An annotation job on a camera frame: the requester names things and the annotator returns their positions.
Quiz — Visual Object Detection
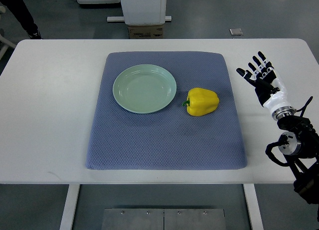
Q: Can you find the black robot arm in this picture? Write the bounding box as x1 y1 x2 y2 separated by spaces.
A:
265 96 319 205

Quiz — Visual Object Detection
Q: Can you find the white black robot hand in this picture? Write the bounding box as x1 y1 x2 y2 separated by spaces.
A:
236 51 296 120

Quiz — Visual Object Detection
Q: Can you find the person's dark trouser leg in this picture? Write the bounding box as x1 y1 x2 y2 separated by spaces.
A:
0 0 42 39

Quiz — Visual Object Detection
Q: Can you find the yellow bell pepper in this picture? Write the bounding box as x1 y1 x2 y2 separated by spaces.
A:
182 87 219 117

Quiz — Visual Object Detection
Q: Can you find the blue textured mat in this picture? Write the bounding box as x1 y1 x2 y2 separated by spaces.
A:
86 51 247 170

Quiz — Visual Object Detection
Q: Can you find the metal base plate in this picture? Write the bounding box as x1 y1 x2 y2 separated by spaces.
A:
101 209 226 230

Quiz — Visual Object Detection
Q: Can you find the white chair base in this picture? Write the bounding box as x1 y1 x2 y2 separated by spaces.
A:
0 5 17 61

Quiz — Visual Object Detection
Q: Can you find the right white table leg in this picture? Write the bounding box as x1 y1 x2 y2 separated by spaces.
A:
243 184 264 230

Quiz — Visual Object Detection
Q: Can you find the small grey floor plate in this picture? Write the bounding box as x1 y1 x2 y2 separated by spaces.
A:
229 28 243 36

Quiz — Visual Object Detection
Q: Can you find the white table leg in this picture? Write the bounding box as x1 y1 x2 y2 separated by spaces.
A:
243 184 264 230
59 184 80 230

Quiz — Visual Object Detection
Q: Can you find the light green plate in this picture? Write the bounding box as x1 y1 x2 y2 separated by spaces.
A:
113 64 177 114

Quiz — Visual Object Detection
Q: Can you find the left white table leg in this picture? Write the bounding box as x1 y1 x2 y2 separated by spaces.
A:
59 184 80 230

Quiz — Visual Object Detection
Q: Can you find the white machine column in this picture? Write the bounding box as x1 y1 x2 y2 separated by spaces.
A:
107 0 172 25

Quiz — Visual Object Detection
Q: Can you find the cardboard box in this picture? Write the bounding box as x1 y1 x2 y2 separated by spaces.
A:
128 25 163 39

